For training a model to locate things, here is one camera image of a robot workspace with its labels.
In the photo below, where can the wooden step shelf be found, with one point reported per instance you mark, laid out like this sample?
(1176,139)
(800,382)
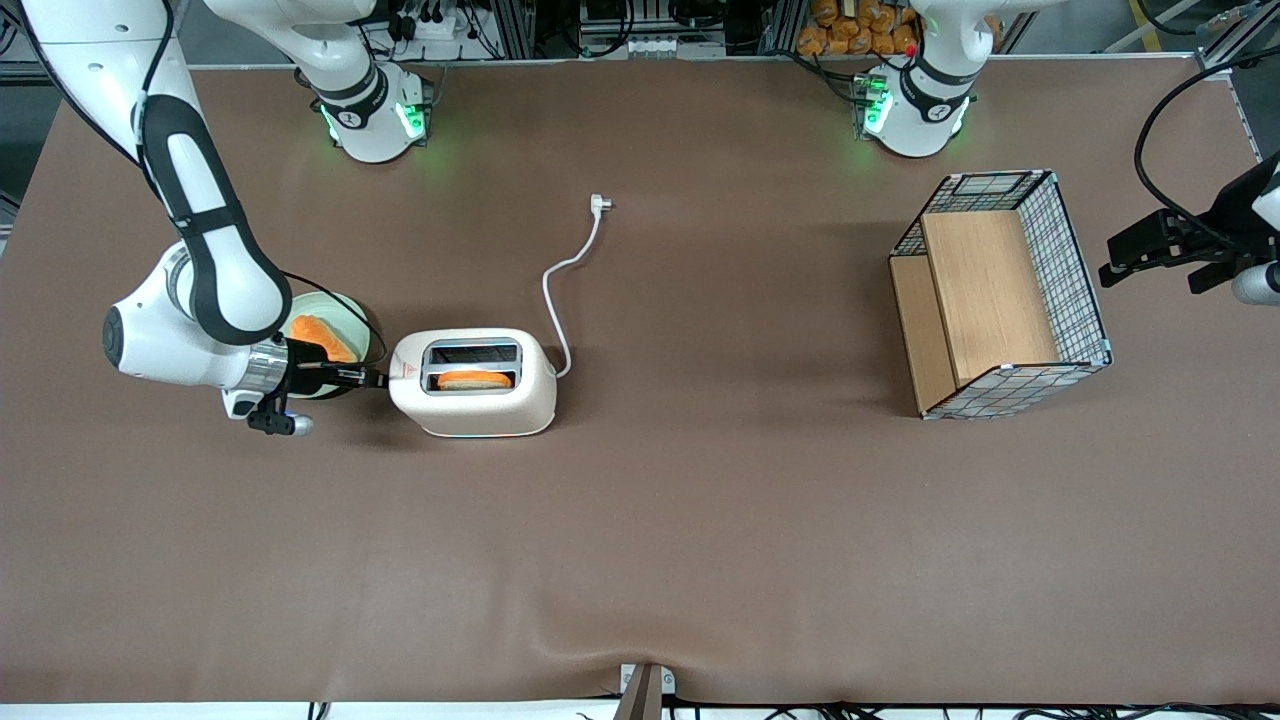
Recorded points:
(990,290)

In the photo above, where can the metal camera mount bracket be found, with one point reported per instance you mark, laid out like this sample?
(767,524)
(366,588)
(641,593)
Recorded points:
(645,690)

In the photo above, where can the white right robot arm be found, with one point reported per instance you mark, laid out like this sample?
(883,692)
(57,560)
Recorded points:
(210,260)

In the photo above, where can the toast bread slice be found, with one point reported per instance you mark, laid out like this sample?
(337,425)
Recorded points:
(475,381)

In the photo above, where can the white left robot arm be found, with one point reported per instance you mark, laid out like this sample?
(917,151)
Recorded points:
(920,110)

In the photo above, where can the pale green round plate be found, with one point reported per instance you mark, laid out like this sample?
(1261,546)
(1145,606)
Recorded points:
(352,320)

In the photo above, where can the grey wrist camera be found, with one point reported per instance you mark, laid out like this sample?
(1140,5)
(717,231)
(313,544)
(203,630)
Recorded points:
(1258,285)
(282,423)

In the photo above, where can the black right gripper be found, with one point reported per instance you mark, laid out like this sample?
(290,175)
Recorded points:
(303,369)

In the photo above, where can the white two-slot toaster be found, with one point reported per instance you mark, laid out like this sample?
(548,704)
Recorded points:
(475,410)

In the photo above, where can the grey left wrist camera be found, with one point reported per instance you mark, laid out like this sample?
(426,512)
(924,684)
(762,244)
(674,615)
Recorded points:
(1258,285)

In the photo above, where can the triangular golden pastry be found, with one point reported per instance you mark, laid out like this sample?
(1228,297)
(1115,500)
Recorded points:
(325,336)

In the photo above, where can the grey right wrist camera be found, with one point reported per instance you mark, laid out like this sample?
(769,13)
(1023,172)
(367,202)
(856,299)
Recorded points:
(282,423)

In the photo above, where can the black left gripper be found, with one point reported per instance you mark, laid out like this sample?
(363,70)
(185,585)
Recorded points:
(1222,222)

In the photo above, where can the white power strip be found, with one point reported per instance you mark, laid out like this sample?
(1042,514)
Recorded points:
(440,25)

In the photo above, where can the bag of bread rolls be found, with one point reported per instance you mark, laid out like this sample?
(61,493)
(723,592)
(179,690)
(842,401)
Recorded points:
(850,25)

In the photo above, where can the brown table mat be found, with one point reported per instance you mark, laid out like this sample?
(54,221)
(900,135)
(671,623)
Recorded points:
(700,520)

